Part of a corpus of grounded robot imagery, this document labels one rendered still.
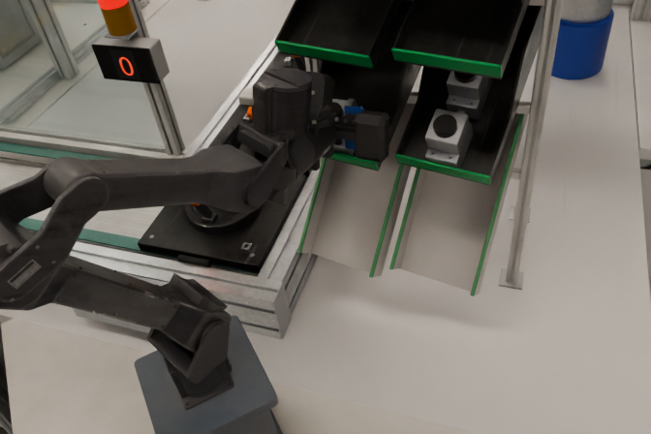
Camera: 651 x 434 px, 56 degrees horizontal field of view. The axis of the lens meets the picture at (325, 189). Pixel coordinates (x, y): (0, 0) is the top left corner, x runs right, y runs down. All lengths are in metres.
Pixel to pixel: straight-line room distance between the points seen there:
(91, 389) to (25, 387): 0.12
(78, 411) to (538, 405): 0.72
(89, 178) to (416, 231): 0.57
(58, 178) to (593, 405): 0.80
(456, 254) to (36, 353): 0.75
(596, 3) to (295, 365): 1.07
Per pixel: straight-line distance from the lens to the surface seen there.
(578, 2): 1.59
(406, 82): 0.87
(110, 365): 1.13
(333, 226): 0.99
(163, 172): 0.58
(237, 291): 1.02
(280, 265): 1.04
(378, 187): 0.97
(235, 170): 0.62
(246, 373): 0.80
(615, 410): 1.03
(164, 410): 0.81
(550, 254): 1.20
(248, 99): 1.41
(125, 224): 1.28
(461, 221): 0.95
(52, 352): 1.20
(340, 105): 0.83
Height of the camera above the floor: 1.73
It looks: 41 degrees down
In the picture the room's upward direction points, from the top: 8 degrees counter-clockwise
